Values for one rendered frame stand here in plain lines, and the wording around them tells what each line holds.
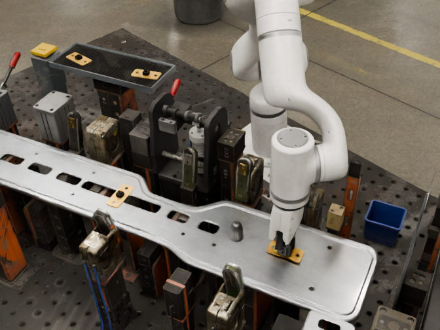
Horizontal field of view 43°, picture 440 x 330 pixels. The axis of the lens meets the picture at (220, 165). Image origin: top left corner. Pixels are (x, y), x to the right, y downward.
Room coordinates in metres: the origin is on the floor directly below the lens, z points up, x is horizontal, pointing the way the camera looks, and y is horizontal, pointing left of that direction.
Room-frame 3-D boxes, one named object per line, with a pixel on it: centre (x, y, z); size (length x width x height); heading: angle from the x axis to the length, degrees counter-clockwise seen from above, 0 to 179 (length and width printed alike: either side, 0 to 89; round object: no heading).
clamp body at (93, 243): (0.89, 0.30, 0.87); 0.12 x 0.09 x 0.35; 152
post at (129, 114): (1.31, 0.25, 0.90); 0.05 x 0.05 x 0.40; 62
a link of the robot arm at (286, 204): (0.86, -0.15, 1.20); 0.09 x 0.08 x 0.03; 152
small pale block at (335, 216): (0.93, -0.27, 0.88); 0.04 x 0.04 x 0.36; 62
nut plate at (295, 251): (0.85, -0.15, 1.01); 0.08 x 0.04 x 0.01; 62
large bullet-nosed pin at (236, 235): (0.91, -0.03, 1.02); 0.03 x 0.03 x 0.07
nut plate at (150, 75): (1.41, 0.20, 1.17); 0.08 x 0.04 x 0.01; 70
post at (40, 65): (1.60, 0.54, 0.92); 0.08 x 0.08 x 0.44; 62
